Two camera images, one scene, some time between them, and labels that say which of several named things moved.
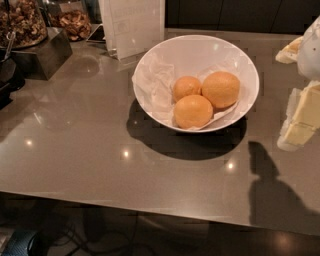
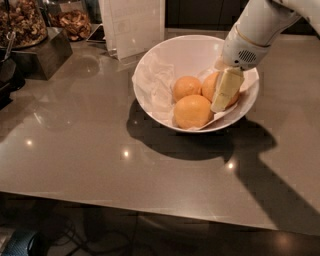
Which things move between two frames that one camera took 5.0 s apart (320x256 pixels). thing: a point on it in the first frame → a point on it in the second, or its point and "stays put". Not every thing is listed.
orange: x=221 y=88 stays put
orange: x=192 y=111 stays put
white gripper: x=310 y=55 → x=240 y=51
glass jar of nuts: x=26 y=19 stays put
